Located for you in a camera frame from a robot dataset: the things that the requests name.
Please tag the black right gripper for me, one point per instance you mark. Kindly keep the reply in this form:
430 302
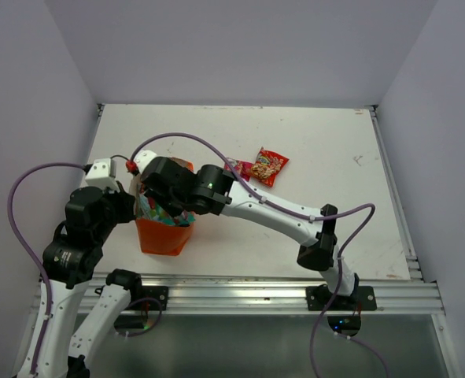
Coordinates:
171 210

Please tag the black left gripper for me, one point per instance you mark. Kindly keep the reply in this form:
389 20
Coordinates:
126 200

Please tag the teal Fox's candy bag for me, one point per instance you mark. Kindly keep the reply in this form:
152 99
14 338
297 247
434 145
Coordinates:
149 209

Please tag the orange paper bag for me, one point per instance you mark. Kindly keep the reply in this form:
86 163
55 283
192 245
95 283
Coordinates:
157 238

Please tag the red nuts snack packet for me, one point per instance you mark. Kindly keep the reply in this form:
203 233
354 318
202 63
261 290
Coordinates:
267 166

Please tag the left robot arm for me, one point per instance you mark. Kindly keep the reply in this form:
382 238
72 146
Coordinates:
66 268

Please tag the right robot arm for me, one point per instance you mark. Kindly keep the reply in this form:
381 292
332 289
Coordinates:
213 190

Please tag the pink candy packet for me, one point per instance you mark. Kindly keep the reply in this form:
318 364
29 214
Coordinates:
243 168

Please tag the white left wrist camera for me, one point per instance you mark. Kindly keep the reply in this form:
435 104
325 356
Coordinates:
102 174

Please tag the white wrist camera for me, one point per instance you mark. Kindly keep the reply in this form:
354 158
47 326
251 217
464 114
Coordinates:
102 174
141 160

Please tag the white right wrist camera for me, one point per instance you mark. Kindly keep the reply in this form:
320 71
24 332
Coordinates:
141 160

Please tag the black left base bracket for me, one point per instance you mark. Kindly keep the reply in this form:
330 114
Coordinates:
151 298

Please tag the black base bracket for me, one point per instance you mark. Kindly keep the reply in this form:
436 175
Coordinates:
151 298
322 297

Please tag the aluminium mounting rail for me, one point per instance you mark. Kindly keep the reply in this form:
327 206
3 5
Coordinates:
214 295

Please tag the black right base bracket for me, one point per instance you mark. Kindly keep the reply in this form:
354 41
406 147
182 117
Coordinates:
322 297

